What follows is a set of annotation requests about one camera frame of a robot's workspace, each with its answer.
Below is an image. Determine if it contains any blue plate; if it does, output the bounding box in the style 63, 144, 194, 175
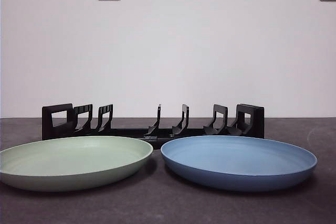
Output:
160, 135, 318, 192

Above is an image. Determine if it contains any green plate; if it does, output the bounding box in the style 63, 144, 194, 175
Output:
0, 135, 154, 192

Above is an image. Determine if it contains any black plate rack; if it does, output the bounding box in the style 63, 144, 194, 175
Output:
41, 103, 265, 150

